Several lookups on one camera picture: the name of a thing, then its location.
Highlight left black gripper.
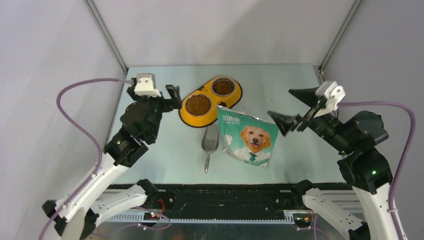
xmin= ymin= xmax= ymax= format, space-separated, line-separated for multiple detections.
xmin=128 ymin=85 xmax=183 ymax=142

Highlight right steel bowl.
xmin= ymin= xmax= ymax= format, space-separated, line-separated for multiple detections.
xmin=211 ymin=78 xmax=236 ymax=97

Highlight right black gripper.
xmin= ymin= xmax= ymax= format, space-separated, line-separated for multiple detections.
xmin=266 ymin=85 xmax=354 ymax=153

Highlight steel bowl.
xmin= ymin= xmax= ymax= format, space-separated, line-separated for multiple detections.
xmin=211 ymin=78 xmax=236 ymax=97
xmin=185 ymin=94 xmax=212 ymax=116

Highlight grey slotted cable duct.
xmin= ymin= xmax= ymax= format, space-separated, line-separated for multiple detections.
xmin=106 ymin=211 xmax=295 ymax=224

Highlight brown pet food kibble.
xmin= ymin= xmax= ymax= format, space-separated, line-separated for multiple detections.
xmin=185 ymin=79 xmax=235 ymax=116

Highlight metal food scoop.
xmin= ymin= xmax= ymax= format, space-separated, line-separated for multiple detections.
xmin=201 ymin=124 xmax=219 ymax=174

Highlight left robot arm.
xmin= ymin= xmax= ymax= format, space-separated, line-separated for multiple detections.
xmin=42 ymin=83 xmax=183 ymax=240

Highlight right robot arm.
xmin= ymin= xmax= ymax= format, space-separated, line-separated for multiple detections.
xmin=268 ymin=82 xmax=407 ymax=240

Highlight green pet food bag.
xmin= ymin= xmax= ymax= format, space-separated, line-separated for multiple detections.
xmin=216 ymin=105 xmax=279 ymax=168

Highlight left steel bowl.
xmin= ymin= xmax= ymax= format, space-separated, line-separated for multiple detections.
xmin=185 ymin=94 xmax=212 ymax=116

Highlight yellow double bowl feeder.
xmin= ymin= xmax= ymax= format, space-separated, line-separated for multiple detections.
xmin=178 ymin=76 xmax=243 ymax=128

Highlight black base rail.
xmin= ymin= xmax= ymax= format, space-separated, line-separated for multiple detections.
xmin=109 ymin=183 xmax=324 ymax=221

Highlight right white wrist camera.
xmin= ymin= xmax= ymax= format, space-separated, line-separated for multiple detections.
xmin=314 ymin=81 xmax=346 ymax=118

